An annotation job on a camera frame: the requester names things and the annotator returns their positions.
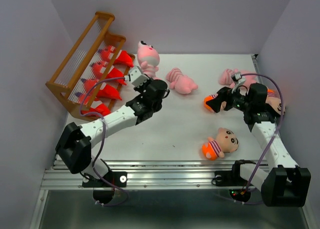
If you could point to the red shark plush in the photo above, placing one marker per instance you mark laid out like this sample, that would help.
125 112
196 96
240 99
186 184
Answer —
97 105
105 91
122 57
99 67

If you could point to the pink striped pig plush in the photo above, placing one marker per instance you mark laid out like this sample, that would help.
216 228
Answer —
226 77
148 59
180 82

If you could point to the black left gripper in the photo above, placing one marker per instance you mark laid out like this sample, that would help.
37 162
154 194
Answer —
140 88

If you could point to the wooden tiered shelf rack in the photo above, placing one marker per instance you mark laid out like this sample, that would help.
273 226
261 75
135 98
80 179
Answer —
66 81

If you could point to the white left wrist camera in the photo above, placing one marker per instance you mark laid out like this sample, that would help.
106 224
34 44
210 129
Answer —
136 76

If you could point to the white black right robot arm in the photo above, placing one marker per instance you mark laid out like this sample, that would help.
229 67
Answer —
286 184

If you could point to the boy doll orange pants right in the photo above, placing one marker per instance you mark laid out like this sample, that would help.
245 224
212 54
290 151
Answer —
274 102

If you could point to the pink striped pig plush right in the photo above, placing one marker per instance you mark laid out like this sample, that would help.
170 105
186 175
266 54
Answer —
226 77

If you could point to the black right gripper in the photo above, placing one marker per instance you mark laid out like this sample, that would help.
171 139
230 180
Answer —
223 95

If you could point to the boy doll orange pants front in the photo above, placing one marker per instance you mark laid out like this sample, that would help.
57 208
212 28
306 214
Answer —
225 142

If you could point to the pink striped pig plush front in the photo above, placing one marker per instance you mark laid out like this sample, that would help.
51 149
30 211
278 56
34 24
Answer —
148 59

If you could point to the aluminium front mounting rail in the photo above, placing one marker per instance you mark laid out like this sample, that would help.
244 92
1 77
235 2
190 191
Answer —
145 175

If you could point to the pink striped pig plush back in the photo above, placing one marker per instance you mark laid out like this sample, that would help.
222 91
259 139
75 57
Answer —
180 82

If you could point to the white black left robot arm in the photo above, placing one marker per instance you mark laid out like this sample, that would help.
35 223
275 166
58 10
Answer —
76 142

